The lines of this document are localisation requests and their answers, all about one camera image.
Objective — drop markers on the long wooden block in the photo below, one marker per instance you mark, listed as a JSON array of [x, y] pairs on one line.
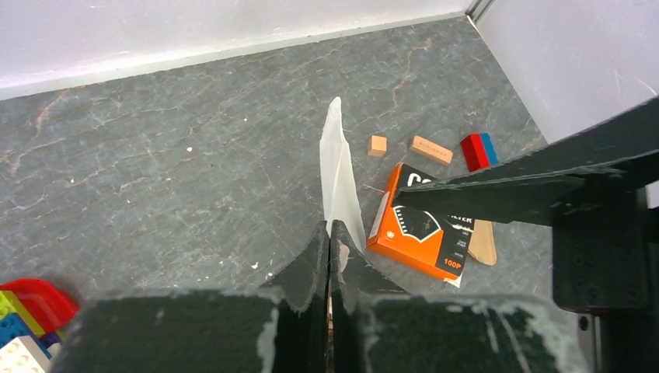
[[430, 150]]

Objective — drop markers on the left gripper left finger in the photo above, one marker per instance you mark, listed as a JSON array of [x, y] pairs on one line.
[[281, 326]]

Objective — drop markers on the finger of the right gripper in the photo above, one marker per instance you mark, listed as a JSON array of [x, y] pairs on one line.
[[526, 199], [625, 147]]

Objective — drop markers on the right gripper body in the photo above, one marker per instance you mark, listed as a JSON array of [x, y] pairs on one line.
[[605, 271]]

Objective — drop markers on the small wooden cube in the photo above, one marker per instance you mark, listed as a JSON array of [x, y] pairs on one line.
[[377, 146]]

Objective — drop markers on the red and blue block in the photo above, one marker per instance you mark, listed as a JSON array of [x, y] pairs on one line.
[[478, 151]]

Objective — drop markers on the white paper coffee filter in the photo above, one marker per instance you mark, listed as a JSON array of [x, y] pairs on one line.
[[338, 185]]

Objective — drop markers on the coffee filter box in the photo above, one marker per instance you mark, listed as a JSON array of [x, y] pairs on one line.
[[434, 244]]

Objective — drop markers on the brown paper coffee filter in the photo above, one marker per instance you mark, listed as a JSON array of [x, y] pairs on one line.
[[482, 247]]

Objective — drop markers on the multicoloured block stack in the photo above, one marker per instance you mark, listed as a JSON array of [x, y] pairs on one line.
[[25, 346]]

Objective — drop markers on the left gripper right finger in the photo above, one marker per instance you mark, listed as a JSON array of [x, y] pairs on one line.
[[379, 327]]

